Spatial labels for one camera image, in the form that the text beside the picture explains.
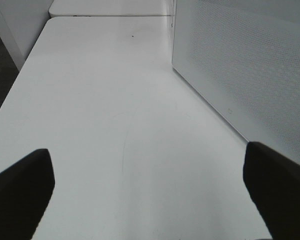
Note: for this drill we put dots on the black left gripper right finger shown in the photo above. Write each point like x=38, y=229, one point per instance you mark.
x=273, y=183

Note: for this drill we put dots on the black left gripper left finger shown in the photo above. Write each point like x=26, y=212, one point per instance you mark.
x=26, y=188

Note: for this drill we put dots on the white microwave door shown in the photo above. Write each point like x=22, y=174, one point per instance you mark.
x=243, y=57

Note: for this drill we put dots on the white adjacent table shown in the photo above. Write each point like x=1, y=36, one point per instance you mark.
x=91, y=8

